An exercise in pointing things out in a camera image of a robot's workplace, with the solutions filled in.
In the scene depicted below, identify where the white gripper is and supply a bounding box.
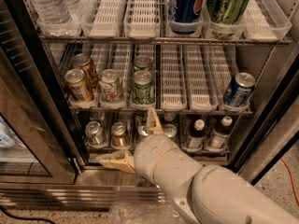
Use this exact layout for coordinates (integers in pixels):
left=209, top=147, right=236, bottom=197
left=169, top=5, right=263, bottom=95
left=95, top=106, right=203, bottom=194

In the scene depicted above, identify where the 7up can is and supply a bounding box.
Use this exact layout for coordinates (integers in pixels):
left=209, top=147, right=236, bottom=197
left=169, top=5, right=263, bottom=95
left=85, top=121, right=106, bottom=147

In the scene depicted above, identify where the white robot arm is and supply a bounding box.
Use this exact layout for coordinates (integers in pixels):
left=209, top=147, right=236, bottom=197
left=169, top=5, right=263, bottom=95
left=97, top=107, right=299, bottom=224

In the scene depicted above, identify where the silver slim can bottom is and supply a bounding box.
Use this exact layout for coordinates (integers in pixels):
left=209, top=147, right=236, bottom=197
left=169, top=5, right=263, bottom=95
left=137, top=125, right=149, bottom=137

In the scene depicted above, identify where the gold can bottom shelf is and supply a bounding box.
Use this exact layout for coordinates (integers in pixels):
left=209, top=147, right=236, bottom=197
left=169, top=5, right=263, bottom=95
left=111, top=122, right=128, bottom=148

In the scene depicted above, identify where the green can bottom shelf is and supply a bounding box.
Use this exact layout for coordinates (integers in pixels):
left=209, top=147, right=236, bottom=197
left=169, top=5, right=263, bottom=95
left=164, top=124, right=178, bottom=138

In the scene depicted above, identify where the green can shelf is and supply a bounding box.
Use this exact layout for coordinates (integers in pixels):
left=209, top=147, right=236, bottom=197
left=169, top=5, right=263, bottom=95
left=206, top=0, right=249, bottom=39
left=164, top=124, right=178, bottom=138

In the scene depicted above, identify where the green can middle front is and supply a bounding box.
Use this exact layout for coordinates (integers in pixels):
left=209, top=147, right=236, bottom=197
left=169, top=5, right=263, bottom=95
left=132, top=70, right=154, bottom=105

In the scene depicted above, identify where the white green patterned can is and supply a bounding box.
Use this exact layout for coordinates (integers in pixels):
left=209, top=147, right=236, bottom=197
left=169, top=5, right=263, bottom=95
left=99, top=69, right=124, bottom=104

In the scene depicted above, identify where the green can middle rear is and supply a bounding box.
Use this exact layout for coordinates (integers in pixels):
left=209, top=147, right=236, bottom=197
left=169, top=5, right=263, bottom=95
left=133, top=55, right=152, bottom=72

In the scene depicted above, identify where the gold can front left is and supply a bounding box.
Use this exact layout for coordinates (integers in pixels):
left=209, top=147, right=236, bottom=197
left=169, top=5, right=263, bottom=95
left=64, top=68, right=93, bottom=102

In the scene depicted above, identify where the stainless steel fridge cabinet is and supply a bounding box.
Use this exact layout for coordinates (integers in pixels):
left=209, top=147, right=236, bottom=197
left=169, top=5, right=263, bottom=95
left=1, top=0, right=298, bottom=210

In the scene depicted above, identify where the gold can rear left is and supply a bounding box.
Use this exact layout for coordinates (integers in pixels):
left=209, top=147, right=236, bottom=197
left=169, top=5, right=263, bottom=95
left=72, top=53, right=98, bottom=91

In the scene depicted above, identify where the glass fridge door left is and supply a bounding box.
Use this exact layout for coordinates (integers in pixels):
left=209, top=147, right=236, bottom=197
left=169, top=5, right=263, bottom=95
left=0, top=0, right=76, bottom=185

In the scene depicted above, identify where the blue can middle right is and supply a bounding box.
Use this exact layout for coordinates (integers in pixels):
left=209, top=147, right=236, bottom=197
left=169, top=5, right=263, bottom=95
left=223, top=72, right=256, bottom=107

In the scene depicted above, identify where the open fridge door right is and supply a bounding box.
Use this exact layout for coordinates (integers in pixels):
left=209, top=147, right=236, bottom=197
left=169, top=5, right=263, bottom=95
left=239, top=97, right=299, bottom=185

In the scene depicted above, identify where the blue Pepsi can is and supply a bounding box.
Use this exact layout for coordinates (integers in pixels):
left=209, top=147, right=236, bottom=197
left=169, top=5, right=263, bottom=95
left=168, top=0, right=204, bottom=35

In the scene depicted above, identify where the green can top shelf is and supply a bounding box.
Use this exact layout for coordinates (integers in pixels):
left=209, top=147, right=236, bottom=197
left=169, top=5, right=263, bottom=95
left=206, top=0, right=249, bottom=39

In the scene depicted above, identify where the brown bottle white cap left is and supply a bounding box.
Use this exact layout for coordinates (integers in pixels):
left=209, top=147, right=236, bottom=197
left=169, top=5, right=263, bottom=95
left=186, top=119, right=206, bottom=149

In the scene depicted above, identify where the brown bottle white cap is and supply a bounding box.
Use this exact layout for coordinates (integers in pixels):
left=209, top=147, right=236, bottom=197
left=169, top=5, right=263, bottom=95
left=186, top=119, right=206, bottom=149
left=206, top=116, right=233, bottom=152

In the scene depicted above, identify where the clear plastic bag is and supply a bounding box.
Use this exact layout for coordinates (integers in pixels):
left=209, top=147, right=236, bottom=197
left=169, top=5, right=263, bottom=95
left=108, top=203, right=186, bottom=224

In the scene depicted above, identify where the brown bottle white cap right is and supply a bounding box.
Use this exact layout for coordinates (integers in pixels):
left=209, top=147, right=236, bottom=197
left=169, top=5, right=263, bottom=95
left=206, top=116, right=233, bottom=152

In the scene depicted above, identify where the clear water bottle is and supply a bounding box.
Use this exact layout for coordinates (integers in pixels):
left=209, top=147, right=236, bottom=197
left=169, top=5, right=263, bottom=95
left=30, top=0, right=71, bottom=24

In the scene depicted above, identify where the middle wire shelf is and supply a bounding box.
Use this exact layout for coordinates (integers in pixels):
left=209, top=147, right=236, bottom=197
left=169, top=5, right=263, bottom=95
left=70, top=107, right=253, bottom=115

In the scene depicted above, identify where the wire shelf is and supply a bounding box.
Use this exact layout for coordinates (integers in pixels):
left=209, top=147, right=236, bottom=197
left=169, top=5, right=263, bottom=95
left=39, top=35, right=292, bottom=47
left=70, top=107, right=253, bottom=115

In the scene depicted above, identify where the top wire shelf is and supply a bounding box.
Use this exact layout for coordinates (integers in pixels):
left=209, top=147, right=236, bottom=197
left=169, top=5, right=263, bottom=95
left=39, top=35, right=292, bottom=47

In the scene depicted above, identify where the black cable on floor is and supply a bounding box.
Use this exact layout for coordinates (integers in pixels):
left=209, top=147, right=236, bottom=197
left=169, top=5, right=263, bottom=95
left=0, top=204, right=57, bottom=224

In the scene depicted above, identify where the orange cable on floor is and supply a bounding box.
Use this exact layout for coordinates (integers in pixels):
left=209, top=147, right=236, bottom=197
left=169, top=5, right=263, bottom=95
left=280, top=158, right=299, bottom=207

